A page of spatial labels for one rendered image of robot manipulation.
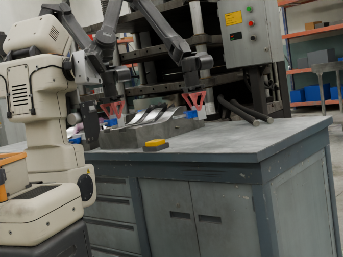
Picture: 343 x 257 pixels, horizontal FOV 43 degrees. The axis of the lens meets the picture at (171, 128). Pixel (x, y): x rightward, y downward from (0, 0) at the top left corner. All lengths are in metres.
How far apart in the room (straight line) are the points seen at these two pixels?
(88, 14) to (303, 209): 9.58
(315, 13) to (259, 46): 6.35
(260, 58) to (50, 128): 1.30
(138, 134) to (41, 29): 0.61
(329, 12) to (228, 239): 7.25
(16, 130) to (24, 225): 5.06
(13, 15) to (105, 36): 8.38
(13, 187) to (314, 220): 1.22
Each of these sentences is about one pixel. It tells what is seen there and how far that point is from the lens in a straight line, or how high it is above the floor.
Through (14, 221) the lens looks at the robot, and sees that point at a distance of 1.29.
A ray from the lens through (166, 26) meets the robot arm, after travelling 1.81.
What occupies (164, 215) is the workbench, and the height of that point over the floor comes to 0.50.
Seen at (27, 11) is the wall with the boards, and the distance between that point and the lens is 10.17.
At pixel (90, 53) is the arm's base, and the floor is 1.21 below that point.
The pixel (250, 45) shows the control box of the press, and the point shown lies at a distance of 2.51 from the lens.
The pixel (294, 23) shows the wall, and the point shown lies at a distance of 8.99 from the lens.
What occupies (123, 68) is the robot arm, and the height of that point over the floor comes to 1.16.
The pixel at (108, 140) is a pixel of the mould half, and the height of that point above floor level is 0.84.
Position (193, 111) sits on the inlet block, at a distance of 1.70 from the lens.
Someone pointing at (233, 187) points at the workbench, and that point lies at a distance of 1.64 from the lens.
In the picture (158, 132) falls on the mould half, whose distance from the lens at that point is 2.00.
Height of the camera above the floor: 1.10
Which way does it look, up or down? 7 degrees down
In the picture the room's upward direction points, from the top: 9 degrees counter-clockwise
